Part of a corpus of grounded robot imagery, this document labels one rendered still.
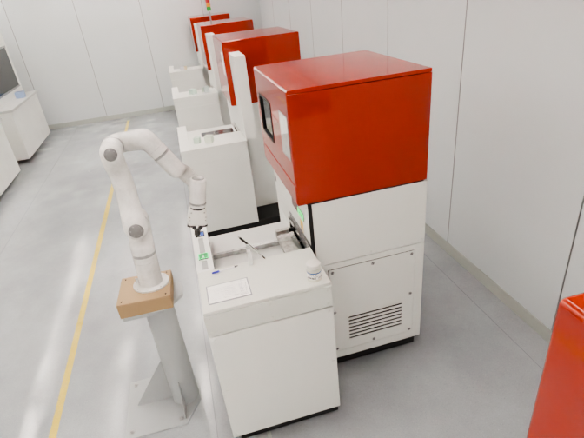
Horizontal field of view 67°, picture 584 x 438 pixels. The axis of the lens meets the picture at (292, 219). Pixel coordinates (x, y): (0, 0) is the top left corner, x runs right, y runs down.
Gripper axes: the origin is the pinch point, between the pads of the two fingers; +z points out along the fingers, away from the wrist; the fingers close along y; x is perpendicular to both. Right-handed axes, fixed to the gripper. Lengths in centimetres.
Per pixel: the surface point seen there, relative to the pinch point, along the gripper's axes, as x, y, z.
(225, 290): 36.8, -10.8, 12.7
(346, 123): 15, -70, -66
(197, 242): -17.9, -1.8, 15.5
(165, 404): 8, 19, 116
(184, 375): 11, 7, 91
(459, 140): -71, -204, -36
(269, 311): 50, -30, 17
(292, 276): 38, -44, 6
